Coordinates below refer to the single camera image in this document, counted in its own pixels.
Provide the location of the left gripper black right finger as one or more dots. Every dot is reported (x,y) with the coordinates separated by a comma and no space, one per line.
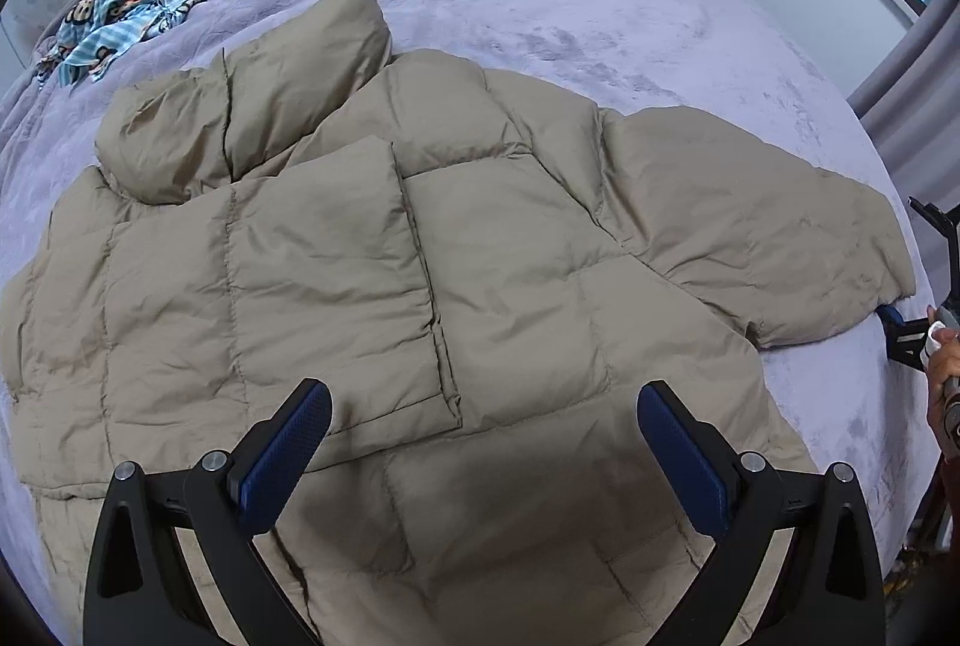
(828,589)

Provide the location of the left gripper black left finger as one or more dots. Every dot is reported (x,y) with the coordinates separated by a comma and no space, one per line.
(139,589)

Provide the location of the beige puffer jacket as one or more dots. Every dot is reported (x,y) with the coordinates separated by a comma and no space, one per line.
(483,267)

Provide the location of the lavender plush bed blanket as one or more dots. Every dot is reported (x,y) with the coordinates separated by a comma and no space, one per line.
(725,57)

